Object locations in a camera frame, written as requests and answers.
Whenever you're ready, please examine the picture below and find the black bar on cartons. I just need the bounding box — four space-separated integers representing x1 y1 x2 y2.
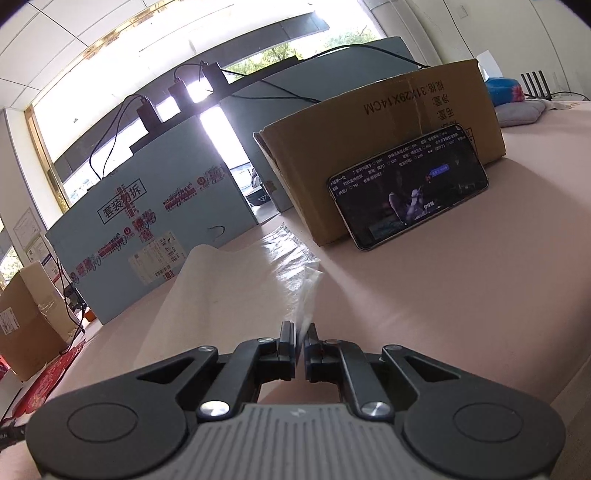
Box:
130 56 300 154

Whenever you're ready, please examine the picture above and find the large light blue carton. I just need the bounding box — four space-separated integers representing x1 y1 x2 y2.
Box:
46 117 257 324

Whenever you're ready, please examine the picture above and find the black smartphone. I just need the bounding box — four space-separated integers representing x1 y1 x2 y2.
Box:
327 124 489 251

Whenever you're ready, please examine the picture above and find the blue patterned bag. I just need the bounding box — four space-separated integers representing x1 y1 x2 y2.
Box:
485 77 525 107

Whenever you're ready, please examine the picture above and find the white non-woven shopping bag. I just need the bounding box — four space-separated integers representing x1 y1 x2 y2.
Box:
134 225 322 368

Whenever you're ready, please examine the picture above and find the brown cardboard box on table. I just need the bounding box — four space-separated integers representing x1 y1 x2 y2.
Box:
253 60 506 246

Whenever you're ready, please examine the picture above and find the grey cloth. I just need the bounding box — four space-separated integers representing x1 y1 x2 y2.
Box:
495 100 547 128

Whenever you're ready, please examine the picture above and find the brown cardboard box at left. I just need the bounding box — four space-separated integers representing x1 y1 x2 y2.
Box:
0 262 77 382

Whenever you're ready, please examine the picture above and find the red patterned paper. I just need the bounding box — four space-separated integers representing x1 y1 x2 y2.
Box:
12 341 86 418

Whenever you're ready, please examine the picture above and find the black wifi router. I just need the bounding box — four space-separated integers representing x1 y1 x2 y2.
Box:
520 70 553 101

